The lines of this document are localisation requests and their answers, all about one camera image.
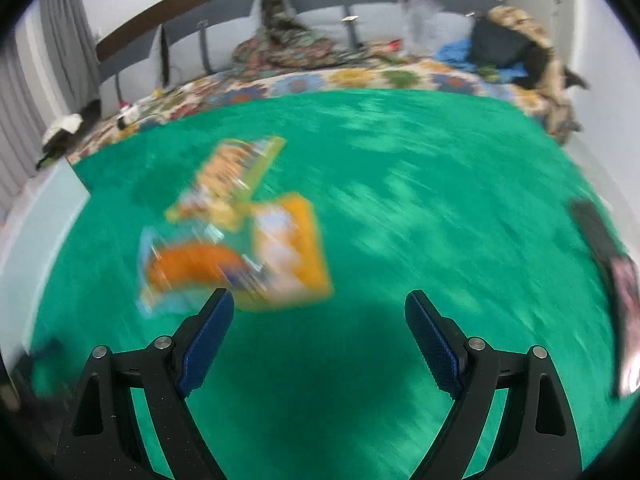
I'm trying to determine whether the sheer striped curtain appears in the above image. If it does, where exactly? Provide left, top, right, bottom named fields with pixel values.
left=0, top=35, right=51, bottom=196

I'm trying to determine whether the blue cloth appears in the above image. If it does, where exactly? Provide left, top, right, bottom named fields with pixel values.
left=435, top=40, right=481, bottom=73

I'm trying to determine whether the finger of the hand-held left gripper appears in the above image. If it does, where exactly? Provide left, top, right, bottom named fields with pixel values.
left=27, top=337, right=66, bottom=361

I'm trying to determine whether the clear plastic bag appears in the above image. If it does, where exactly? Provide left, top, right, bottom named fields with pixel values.
left=402, top=0, right=446, bottom=46

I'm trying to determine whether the pile of clothes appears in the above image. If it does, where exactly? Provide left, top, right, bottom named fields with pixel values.
left=487, top=5, right=583, bottom=146

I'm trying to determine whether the grey curtain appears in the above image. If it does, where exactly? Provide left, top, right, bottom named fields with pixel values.
left=37, top=0, right=101, bottom=111

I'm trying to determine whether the green patterned blanket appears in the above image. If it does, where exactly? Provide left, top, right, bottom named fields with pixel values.
left=30, top=89, right=636, bottom=480

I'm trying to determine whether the white hat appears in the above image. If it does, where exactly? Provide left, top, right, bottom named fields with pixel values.
left=42, top=114, right=83, bottom=143

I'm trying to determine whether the brown headboard panel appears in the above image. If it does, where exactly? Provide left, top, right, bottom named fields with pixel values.
left=95, top=0, right=263, bottom=61

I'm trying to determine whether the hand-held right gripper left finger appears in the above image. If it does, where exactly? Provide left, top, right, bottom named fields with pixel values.
left=55, top=287, right=236, bottom=480

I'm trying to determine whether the clear packet orange food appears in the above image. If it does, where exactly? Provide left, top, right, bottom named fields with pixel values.
left=137, top=225, right=261, bottom=316

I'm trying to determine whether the white storage box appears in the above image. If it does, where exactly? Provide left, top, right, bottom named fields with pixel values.
left=0, top=165, right=91, bottom=361

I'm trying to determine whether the phone with lit screen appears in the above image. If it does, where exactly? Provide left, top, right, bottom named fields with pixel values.
left=607, top=255, right=640, bottom=401

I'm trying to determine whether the green-edged snack packet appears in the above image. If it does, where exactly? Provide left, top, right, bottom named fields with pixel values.
left=165, top=135, right=287, bottom=231

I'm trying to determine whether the orange snack packet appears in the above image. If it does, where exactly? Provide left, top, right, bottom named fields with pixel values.
left=240, top=194, right=335, bottom=313

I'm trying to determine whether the floral garment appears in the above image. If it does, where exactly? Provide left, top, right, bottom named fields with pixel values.
left=232, top=0, right=371, bottom=68

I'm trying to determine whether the black bag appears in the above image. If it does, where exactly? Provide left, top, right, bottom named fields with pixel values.
left=470, top=17, right=551, bottom=78

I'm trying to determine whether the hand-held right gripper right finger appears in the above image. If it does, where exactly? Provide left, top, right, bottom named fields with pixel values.
left=405, top=290, right=583, bottom=480

